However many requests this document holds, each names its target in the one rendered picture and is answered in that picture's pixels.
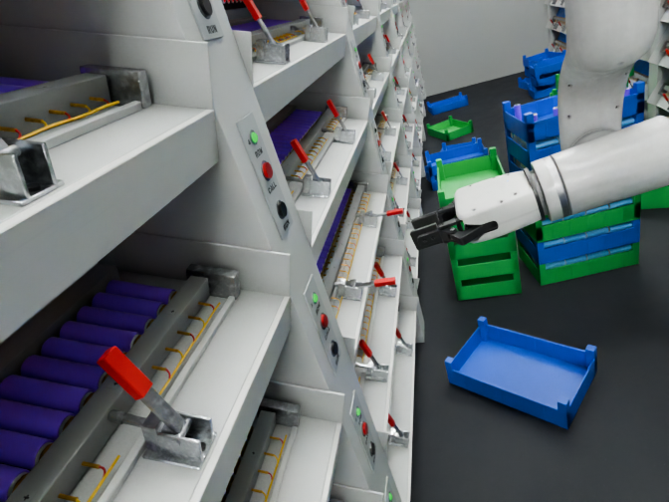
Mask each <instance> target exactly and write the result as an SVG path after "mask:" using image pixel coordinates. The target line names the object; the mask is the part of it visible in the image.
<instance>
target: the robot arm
mask: <svg viewBox="0 0 669 502"><path fill-rule="evenodd" d="M659 10H660V0H564V12H565V29H566V50H565V56H564V59H563V62H562V66H561V70H560V74H559V80H558V90H557V114H558V129H559V142H560V152H557V153H555V154H552V155H549V156H546V157H544V158H541V159H538V160H535V161H533V162H531V168H532V170H531V171H529V170H528V168H527V167H526V168H523V170H522V171H517V172H512V173H507V174H503V175H500V176H496V177H493V178H489V179H486V180H483V181H480V182H477V183H474V184H471V185H468V186H465V187H462V188H459V189H458V190H457V191H456V192H455V196H454V197H455V199H454V200H453V201H452V202H451V203H449V204H448V205H447V206H444V207H441V208H438V209H437V210H436V211H437V213H436V211H433V212H430V213H427V214H424V215H422V216H419V217H416V218H413V219H412V220H411V224H412V226H413V228H414V230H412V231H411V232H410V236H411V238H412V240H413V243H414V245H415V247H416V249H417V250H422V249H425V248H428V247H431V246H434V245H437V244H440V243H449V242H456V243H458V244H460V245H462V246H463V245H466V244H468V243H469V242H470V243H479V242H483V241H487V240H490V239H493V238H496V237H499V236H502V235H505V234H508V233H510V232H513V231H516V230H518V229H521V228H523V227H526V226H528V225H530V224H533V223H535V222H537V221H539V220H541V221H544V220H546V218H545V215H547V216H548V217H549V219H550V221H555V220H558V219H562V218H565V217H568V216H571V215H574V214H577V213H580V212H583V211H586V210H590V209H593V208H596V207H599V206H602V205H606V204H609V203H612V202H615V201H619V200H622V199H625V198H628V197H631V196H635V195H638V194H641V193H644V192H648V191H651V190H654V189H657V188H660V187H664V186H667V185H669V119H668V118H667V117H664V116H658V117H655V118H652V119H649V120H647V121H644V122H641V123H638V124H636V125H631V126H628V127H626V128H623V129H621V124H622V109H623V100H624V94H625V89H626V84H627V81H628V77H629V75H630V72H631V70H632V68H633V66H634V64H635V63H636V61H638V60H639V59H640V58H641V57H643V56H644V55H645V54H646V53H647V52H648V51H649V49H650V48H651V47H652V45H653V43H654V40H655V37H656V33H657V28H658V21H659ZM455 215H456V216H457V217H454V216H455ZM453 217H454V218H453ZM460 222H464V229H465V230H463V228H462V225H461V223H460ZM454 225H457V228H458V230H459V231H458V230H457V228H453V227H451V226H454Z"/></svg>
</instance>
